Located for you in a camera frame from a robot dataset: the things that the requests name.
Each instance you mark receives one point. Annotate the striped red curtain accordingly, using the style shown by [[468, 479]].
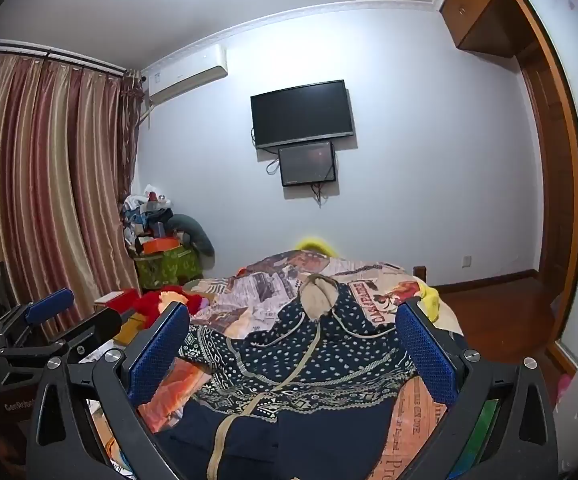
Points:
[[44, 160]]

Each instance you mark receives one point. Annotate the navy patterned hooded coat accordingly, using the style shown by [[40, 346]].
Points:
[[319, 360]]

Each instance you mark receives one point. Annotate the black wall television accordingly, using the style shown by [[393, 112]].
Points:
[[301, 112]]

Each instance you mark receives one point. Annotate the printed blanket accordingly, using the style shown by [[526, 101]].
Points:
[[279, 280]]

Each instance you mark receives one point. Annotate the grey pillow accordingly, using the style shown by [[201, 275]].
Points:
[[194, 225]]

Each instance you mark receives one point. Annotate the wooden bed post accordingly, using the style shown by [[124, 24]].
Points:
[[420, 274]]

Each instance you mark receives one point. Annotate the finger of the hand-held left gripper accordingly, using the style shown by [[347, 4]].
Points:
[[49, 305], [96, 325]]

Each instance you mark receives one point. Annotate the white box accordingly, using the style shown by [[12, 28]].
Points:
[[109, 297]]

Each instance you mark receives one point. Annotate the wooden door frame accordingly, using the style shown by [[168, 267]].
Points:
[[566, 125]]

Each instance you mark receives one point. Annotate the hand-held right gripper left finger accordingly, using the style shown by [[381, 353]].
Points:
[[156, 350]]

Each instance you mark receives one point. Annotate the clutter pile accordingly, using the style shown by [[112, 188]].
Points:
[[141, 215]]

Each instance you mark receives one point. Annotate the orange box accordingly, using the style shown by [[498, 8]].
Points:
[[161, 245]]

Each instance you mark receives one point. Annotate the wooden door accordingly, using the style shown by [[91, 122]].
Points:
[[544, 170]]

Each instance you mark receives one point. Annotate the curtain rod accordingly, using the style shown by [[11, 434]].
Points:
[[69, 57]]

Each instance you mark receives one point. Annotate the yellow bed sheet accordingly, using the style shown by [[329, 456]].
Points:
[[431, 302]]

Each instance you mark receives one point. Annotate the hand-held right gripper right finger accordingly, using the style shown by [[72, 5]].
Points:
[[426, 355]]

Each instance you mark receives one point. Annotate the wooden overhead cabinet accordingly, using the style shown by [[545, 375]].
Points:
[[474, 5]]

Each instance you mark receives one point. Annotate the small black monitor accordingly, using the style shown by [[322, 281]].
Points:
[[306, 162]]

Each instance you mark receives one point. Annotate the red plush toy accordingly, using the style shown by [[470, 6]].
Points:
[[144, 305]]

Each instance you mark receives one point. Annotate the white air conditioner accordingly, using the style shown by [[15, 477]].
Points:
[[189, 75]]

